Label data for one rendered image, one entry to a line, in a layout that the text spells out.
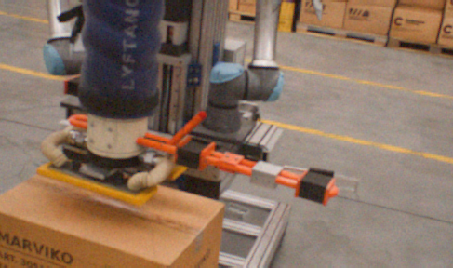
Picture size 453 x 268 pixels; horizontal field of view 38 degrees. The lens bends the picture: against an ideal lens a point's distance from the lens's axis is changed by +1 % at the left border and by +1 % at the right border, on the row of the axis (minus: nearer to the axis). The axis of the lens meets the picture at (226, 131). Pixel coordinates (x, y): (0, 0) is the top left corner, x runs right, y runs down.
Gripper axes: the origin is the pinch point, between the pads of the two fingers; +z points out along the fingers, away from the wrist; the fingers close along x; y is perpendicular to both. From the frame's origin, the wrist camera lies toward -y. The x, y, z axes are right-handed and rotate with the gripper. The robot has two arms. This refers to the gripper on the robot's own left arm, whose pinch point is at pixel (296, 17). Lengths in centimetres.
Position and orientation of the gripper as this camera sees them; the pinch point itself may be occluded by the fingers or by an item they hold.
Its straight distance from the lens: 204.4
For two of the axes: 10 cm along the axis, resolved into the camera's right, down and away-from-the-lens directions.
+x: 9.5, 2.1, -2.3
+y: -2.9, 3.2, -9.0
